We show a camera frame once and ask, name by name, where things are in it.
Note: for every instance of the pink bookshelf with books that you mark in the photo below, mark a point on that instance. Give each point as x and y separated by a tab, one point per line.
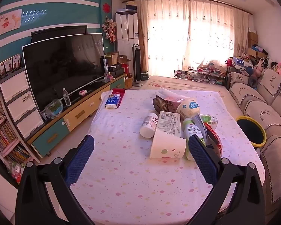
4	140

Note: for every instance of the red bag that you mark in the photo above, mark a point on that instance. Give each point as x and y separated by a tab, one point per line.
126	70

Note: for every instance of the grey neck pillow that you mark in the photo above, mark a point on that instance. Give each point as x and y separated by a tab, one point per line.
252	82

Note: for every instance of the red snack packet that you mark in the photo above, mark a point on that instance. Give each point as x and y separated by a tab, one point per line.
214	138

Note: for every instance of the sheer embroidered curtains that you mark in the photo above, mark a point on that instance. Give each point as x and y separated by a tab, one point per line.
189	39

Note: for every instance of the tall white box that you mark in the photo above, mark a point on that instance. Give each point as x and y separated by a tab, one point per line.
105	66

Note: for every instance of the red round wall ornament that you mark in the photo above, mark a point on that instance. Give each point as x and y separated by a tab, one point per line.
106	7

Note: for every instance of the pink plastic wrapper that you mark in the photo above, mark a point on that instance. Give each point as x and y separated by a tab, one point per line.
179	97

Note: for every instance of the cartoon wall poster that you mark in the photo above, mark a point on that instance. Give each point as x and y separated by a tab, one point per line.
8	22

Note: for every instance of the stack of cardboard boxes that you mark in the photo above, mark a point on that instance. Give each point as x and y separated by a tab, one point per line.
253	37

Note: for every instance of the black storage box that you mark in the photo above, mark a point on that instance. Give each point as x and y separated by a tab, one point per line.
114	70

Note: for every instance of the yellow-rimmed dark bin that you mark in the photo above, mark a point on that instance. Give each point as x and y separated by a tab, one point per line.
250	131

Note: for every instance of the white paper cup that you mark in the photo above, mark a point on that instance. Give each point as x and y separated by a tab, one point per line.
166	145

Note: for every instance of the white barcode box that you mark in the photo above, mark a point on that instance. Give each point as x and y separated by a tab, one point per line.
168	121

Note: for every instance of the blue star-print bag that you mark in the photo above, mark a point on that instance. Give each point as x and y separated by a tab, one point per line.
239	62

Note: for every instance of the teal yellow television stand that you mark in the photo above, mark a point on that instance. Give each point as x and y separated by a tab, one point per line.
84	112

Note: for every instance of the clear water bottle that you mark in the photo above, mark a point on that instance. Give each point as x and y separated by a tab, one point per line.
66	98

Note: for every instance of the white plastic drawer unit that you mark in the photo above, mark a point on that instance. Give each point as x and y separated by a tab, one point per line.
21	105

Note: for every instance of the flat red packet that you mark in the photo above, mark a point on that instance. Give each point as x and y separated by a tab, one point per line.
119	92

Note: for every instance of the blue white tissue pack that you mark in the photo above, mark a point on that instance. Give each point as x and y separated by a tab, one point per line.
112	101

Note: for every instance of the clear plastic bag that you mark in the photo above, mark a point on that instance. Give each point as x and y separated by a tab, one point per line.
53	109

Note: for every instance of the dark flat box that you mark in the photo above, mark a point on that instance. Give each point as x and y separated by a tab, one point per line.
131	7

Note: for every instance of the pile of plush toys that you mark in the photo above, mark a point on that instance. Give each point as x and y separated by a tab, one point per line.
278	68

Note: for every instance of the white dotted tablecloth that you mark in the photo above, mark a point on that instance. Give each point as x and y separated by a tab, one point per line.
121	187

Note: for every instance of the open cardboard box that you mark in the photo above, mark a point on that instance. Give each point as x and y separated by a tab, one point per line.
123	59

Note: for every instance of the cluttered glass table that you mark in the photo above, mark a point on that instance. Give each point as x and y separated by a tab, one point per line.
201	75

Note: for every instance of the white pill bottle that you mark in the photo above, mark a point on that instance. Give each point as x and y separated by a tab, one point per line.
148	126

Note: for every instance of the floral mattress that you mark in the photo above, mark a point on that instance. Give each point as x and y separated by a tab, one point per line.
168	82

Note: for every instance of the white blue-label yogurt bottle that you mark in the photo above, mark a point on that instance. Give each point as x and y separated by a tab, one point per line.
188	107

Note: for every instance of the white green-label drink bottle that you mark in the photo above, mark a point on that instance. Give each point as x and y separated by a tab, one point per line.
189	129

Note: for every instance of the beige sofa with covers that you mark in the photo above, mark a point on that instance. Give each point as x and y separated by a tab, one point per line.
255	98

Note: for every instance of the small pink object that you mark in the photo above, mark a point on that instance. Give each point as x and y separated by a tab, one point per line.
82	92

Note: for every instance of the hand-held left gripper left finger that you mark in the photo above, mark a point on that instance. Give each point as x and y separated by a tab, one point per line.
80	159

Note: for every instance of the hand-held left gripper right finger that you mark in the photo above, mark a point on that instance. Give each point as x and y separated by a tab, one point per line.
201	159

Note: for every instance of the smaller black television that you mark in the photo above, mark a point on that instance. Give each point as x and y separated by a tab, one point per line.
58	31

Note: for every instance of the brown plastic tray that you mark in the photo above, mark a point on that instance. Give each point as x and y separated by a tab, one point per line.
159	103

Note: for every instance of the photo frame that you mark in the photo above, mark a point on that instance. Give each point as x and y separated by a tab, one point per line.
5	66
16	61

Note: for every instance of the artificial flower bunch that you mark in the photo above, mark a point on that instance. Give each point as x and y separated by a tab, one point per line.
110	29

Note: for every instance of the white standing air conditioner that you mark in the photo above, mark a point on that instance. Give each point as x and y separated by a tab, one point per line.
126	39

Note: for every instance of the small wooden crate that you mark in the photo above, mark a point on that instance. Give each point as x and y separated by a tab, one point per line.
128	83

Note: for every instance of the large flat television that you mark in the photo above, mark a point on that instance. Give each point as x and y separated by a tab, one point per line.
60	70

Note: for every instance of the pink handbag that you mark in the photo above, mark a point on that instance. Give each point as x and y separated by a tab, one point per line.
228	62

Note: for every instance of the black white tower fan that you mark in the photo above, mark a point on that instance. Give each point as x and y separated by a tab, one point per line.
137	63

